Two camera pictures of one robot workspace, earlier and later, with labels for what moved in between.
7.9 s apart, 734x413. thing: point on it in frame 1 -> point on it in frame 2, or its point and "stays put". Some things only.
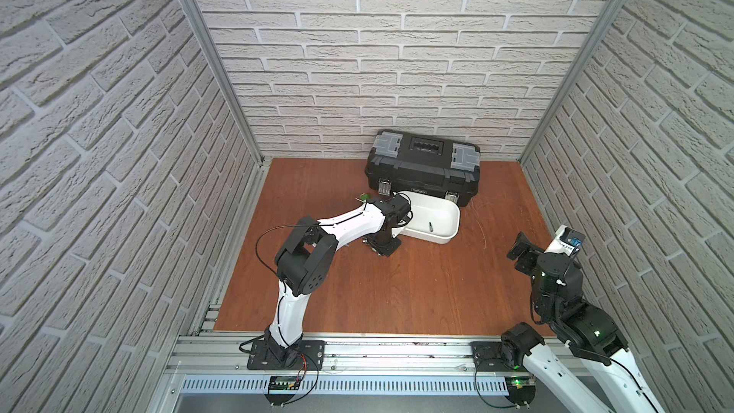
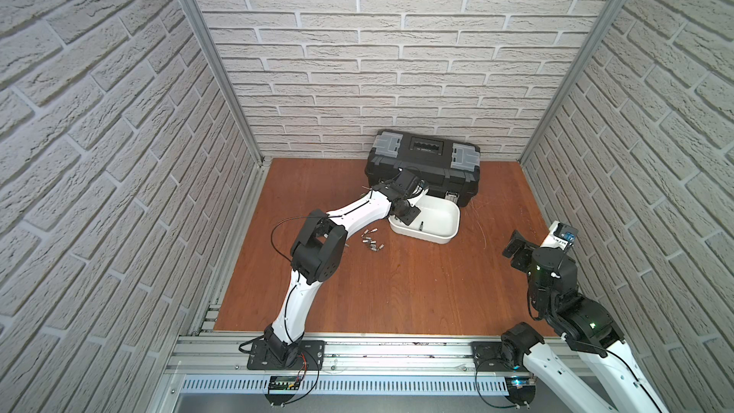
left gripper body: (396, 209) -> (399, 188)
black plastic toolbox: (403, 161) stays put
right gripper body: (528, 263) stays put
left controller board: (284, 382) stays put
